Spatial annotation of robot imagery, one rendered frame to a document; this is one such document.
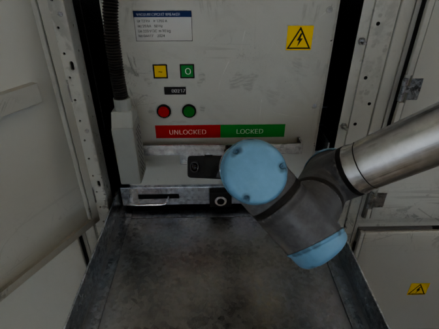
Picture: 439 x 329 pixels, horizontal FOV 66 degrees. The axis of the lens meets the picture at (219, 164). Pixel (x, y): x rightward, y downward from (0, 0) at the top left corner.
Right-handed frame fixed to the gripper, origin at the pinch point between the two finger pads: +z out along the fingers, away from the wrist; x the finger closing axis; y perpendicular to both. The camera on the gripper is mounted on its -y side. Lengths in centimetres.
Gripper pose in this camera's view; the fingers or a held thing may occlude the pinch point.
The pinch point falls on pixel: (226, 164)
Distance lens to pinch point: 83.3
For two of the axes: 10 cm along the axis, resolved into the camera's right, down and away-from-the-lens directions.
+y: 10.0, -0.1, 0.3
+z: -0.3, -0.3, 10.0
